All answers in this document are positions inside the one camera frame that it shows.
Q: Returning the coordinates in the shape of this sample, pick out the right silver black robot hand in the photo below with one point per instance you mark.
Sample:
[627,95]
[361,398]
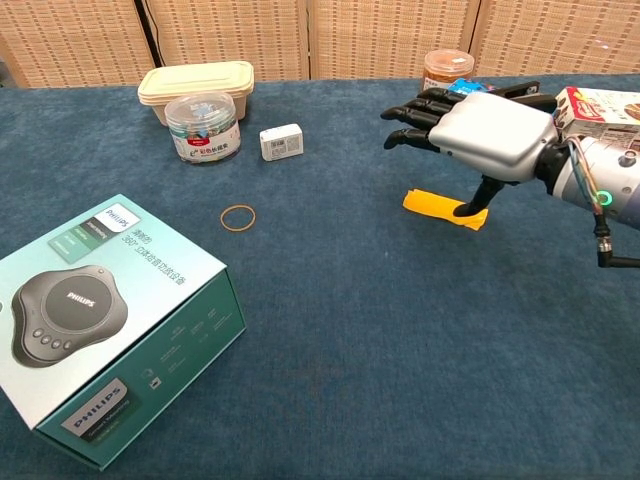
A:
[492,135]

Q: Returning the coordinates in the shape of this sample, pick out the black stapler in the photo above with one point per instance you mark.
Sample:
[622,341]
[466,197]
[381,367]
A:
[525,95]

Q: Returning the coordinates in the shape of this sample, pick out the blue cookie box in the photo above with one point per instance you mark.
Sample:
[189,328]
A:
[470,87]

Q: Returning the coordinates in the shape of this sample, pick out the clear jar with brown contents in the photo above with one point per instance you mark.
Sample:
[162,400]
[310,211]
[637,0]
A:
[448,70]

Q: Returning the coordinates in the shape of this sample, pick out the white red cake box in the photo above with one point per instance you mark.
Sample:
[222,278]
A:
[605,112]

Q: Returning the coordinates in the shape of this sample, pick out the bamboo folding screen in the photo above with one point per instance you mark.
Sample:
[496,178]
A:
[360,35]

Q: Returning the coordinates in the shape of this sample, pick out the small white box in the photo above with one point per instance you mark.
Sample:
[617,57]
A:
[281,142]

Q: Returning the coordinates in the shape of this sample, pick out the blue felt table cover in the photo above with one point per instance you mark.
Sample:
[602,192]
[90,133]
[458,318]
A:
[350,325]

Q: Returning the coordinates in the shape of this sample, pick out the tan rubber band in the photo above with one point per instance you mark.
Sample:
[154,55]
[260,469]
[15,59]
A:
[222,220]

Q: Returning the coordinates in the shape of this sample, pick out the clear jar of coloured clips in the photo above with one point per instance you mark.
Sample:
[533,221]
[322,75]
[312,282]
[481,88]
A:
[202,130]

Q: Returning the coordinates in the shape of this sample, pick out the beige lidded lunch box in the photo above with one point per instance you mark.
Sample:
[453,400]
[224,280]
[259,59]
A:
[200,82]

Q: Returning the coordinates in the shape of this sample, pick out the black tripod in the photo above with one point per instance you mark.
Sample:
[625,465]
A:
[150,35]

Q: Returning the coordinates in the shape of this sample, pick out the teal Philips speaker box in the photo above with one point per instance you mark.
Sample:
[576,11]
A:
[100,320]

